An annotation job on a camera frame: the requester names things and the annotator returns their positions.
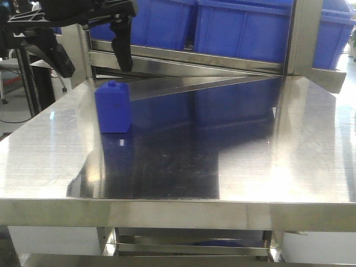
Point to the stainless steel work table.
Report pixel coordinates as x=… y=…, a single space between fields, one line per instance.
x=239 y=172

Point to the blue bin shelf centre-right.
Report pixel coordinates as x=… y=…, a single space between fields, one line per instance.
x=253 y=30

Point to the blue bin far right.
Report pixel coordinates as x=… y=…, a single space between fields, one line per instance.
x=335 y=27

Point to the stainless steel shelf rack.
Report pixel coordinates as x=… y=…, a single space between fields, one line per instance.
x=299 y=60

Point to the grey swivel stool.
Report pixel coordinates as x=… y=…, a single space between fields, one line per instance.
x=10 y=72

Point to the blue bin shelf centre-left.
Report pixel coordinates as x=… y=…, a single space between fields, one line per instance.
x=162 y=24

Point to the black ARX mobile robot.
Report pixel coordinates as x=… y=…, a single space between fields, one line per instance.
x=37 y=81

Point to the left blue plastic part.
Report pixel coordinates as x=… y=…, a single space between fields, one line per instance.
x=113 y=107

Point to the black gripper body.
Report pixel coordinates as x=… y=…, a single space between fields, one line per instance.
x=65 y=13

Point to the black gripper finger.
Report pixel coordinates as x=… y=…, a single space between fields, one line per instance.
x=42 y=43
x=121 y=44

